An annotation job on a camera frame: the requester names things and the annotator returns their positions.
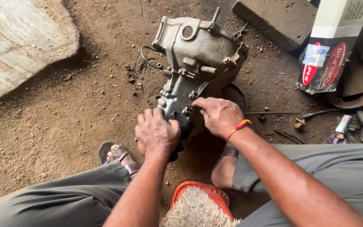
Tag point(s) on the dark stone block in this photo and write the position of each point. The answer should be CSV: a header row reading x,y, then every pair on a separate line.
x,y
274,22

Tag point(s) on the round black metal disc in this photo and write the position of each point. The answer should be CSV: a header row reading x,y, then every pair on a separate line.
x,y
235,96

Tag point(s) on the red plastic stool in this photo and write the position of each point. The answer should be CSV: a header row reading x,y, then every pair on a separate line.
x,y
205,190

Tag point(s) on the red yellow thread wristband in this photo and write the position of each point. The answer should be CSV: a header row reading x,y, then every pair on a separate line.
x,y
238,127

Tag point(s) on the person's right foot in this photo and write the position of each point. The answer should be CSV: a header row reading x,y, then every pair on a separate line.
x,y
224,171

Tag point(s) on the person's left foot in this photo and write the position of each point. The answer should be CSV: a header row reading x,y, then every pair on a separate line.
x,y
125,159

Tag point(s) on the person's left hand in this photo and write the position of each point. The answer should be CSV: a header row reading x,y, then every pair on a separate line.
x,y
156,135

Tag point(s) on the thin metal rod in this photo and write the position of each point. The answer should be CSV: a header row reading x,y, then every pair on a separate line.
x,y
271,113

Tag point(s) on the grey metal gearbox housing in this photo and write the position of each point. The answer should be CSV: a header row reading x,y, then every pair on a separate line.
x,y
197,60

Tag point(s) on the black flat strip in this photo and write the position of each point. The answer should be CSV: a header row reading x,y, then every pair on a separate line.
x,y
290,136

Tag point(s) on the person's left leg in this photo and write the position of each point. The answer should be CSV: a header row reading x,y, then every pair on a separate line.
x,y
52,198

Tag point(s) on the person's right hand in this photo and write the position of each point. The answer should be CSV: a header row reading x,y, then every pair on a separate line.
x,y
221,116

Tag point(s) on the person's leg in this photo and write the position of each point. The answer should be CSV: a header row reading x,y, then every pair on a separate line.
x,y
52,198
326,176

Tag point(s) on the person's right leg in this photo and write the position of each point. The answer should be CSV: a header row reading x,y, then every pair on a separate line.
x,y
326,176

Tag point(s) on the small dark metal tool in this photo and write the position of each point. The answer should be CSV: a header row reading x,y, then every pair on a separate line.
x,y
190,107

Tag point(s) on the plastic wrapped carton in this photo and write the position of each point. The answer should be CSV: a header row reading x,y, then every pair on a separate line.
x,y
329,50

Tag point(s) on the black rubber part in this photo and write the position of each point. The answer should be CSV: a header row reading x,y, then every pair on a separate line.
x,y
184,126

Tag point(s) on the rusty metal plate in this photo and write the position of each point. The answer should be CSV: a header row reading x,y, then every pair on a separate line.
x,y
350,101

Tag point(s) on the small black nut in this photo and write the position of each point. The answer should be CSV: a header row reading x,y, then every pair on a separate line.
x,y
262,117

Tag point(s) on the person's foot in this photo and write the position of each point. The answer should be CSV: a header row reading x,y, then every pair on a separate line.
x,y
224,171
125,159

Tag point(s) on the large pale flat stone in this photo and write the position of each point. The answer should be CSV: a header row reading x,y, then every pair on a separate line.
x,y
20,41

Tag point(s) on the purple cap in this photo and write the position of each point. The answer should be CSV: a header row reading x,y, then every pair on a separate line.
x,y
339,140

